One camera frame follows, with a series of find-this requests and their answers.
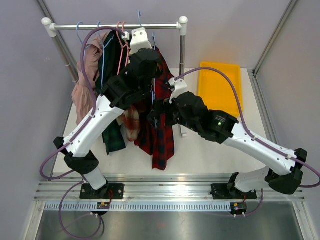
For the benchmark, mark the red beige plaid skirt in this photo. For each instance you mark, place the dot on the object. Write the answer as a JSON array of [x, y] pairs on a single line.
[[131, 120]]

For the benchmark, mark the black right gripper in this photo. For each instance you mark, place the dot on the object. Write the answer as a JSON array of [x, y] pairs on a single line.
[[159, 106]]

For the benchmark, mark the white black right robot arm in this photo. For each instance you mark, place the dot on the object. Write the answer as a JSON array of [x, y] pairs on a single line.
[[280, 173]]

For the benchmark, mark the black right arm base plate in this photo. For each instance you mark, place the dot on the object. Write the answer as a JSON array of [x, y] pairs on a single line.
[[220, 191]]

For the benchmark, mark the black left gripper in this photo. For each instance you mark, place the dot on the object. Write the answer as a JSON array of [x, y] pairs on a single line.
[[158, 71]]

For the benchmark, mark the blue wire hanger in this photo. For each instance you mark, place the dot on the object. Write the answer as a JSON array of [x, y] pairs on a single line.
[[153, 37]]

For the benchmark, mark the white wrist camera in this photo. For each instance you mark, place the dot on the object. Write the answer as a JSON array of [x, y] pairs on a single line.
[[138, 40], [177, 87]]

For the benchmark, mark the silver white clothes rack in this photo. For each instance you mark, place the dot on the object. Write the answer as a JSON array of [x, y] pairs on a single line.
[[180, 25]]

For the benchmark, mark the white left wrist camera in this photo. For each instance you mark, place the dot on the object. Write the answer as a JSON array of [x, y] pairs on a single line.
[[138, 40]]

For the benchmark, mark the pink pleated skirt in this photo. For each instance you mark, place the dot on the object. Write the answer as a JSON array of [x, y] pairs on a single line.
[[81, 95]]

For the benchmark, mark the white slotted cable duct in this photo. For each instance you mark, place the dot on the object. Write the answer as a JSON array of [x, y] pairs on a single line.
[[139, 206]]

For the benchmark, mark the yellow plastic tray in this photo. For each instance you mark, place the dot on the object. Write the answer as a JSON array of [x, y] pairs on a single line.
[[216, 91]]

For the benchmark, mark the red black plaid skirt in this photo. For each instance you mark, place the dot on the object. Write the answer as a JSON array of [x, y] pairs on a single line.
[[157, 142]]

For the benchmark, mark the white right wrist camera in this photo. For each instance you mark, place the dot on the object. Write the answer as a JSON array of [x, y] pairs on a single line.
[[177, 87]]

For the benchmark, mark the dark green plaid skirt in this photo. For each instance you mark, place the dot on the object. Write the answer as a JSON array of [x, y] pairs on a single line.
[[112, 135]]

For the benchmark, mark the pink hanger with plaid skirt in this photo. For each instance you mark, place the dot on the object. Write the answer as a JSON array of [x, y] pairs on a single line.
[[125, 50]]

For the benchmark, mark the blue hanger with pink skirt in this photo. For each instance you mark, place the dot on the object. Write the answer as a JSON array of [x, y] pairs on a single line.
[[77, 30]]

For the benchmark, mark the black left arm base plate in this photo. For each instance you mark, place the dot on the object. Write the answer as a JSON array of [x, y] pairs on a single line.
[[114, 191]]

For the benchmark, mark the aluminium mounting rail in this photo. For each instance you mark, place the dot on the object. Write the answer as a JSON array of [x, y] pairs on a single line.
[[158, 188]]

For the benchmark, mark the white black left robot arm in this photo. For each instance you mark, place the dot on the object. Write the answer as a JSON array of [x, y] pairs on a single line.
[[132, 85]]

